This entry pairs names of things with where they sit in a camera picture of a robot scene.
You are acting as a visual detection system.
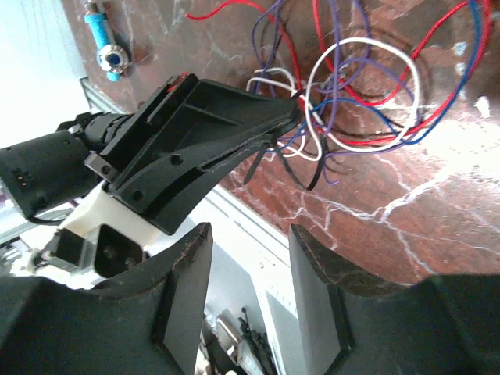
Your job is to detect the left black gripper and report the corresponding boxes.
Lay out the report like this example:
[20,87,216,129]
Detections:
[56,73,301,234]

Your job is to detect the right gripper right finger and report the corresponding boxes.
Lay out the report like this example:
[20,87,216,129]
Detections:
[288,225,499,374]

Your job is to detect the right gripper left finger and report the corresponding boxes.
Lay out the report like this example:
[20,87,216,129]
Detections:
[1,223,213,374]

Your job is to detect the black zip tie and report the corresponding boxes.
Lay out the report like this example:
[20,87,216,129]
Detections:
[243,138,327,191]

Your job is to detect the white wire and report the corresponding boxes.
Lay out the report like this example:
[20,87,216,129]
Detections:
[246,37,422,162]

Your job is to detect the purple wire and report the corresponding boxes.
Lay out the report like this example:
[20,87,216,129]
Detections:
[252,0,415,187]

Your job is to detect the red wire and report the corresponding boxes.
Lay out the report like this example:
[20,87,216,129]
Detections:
[185,0,492,146]

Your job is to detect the blue wire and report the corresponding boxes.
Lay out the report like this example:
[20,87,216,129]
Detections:
[273,0,482,155]

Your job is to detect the blue plastic fitting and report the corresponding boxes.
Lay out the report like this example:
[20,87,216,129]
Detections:
[84,1,130,82]

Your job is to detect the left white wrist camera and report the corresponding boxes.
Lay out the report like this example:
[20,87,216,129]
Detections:
[28,184,161,289]

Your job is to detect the aluminium front rail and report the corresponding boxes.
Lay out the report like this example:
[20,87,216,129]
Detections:
[0,77,298,274]

